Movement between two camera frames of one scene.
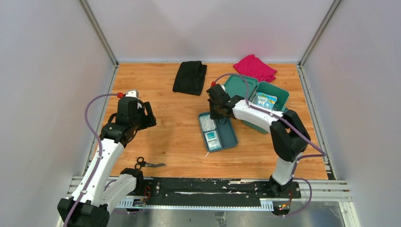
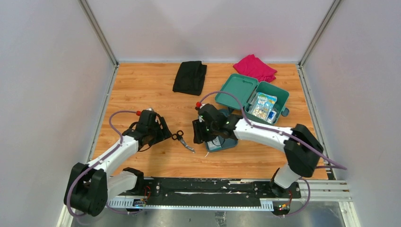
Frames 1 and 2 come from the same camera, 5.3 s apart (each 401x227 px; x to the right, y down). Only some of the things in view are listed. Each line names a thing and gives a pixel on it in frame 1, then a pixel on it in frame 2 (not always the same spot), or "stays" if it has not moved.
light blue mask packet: [265, 100] stays
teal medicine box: [262, 95] stays
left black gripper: [151, 118] to [163, 135]
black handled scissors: [141, 162] to [178, 135]
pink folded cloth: [254, 67] stays
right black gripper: [213, 116] to [199, 136]
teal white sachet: [213, 140] stays
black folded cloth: [190, 78] stays
